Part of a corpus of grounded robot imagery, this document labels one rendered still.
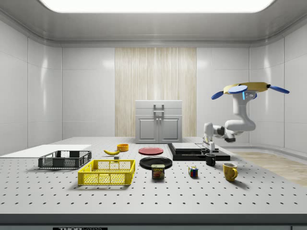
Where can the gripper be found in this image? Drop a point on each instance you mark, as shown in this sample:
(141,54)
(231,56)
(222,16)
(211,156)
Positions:
(209,144)

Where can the black mug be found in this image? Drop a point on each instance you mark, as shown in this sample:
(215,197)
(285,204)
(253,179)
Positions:
(210,160)

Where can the black stove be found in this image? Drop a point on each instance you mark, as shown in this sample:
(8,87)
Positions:
(187,154)

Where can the puzzle cube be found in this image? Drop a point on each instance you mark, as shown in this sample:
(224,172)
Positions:
(193,172)

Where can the yellow mug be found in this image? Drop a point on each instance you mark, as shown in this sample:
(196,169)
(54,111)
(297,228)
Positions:
(229,172)

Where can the white cabinet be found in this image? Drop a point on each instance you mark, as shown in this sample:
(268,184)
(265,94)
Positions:
(158,124)

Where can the flat-sided can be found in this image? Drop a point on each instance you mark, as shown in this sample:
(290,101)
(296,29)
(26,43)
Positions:
(158,172)

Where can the red plate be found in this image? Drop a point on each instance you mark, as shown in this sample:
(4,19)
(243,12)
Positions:
(150,151)

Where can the black plate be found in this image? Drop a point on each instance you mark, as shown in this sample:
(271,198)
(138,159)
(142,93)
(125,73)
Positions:
(148,161)

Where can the drone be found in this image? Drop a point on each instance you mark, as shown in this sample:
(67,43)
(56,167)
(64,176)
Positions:
(254,86)

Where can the yellow bowl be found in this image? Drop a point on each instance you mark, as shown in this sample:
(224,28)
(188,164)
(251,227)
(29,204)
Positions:
(122,148)

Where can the banana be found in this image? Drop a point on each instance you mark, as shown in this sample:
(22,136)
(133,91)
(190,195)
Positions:
(111,152)

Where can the yellow basket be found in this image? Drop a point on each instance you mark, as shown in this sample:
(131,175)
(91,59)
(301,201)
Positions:
(105,178)

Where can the dark grey basket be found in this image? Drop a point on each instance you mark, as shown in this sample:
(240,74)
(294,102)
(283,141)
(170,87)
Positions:
(48,162)

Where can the white board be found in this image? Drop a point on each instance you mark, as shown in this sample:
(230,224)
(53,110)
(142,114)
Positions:
(45,150)

